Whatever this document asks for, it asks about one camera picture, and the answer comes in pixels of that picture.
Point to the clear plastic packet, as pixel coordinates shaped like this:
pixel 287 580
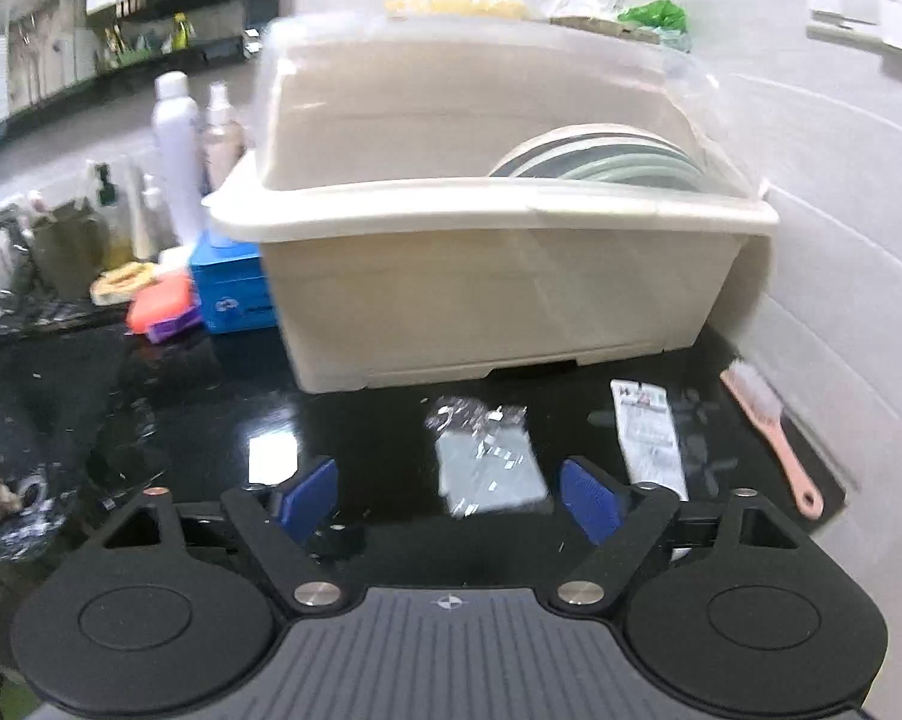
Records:
pixel 488 465

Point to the green plastic bag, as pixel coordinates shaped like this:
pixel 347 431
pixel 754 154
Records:
pixel 655 16

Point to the cardboard piece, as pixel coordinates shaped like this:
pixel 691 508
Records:
pixel 608 27

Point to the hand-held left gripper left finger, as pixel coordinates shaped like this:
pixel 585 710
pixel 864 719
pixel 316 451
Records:
pixel 310 499

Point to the small white bottle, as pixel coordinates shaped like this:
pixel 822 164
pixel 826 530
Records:
pixel 147 221

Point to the white spray can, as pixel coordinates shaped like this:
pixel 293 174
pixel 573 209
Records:
pixel 177 165

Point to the blue box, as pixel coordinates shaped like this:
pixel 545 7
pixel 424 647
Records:
pixel 229 289

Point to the green cap bottle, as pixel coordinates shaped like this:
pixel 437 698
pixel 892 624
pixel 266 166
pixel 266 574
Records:
pixel 106 199

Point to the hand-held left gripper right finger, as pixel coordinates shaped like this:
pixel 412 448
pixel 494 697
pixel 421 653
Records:
pixel 589 501

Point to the beige dish rack box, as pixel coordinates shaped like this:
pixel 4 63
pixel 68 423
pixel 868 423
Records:
pixel 481 292

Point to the purple scrub pad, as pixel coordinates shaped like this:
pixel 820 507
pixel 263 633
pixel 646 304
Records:
pixel 174 325

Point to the yellow sponge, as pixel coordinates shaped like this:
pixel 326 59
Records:
pixel 120 281

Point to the yellow pack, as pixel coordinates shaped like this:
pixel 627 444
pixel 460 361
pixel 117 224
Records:
pixel 458 7

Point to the orange sponge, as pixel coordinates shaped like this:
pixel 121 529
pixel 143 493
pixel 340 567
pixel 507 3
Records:
pixel 158 304

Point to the pink cleaning brush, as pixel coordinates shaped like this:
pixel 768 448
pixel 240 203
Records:
pixel 766 427

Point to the white printed packet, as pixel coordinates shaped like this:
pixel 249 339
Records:
pixel 649 435

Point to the stack of grey plates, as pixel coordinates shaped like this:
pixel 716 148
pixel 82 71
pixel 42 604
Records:
pixel 601 157

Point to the olive container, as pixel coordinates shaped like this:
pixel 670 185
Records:
pixel 66 247

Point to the clear dish rack lid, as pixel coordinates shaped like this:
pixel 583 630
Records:
pixel 391 112

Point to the pink spray bottle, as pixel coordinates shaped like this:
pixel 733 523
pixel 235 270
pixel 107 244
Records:
pixel 222 139

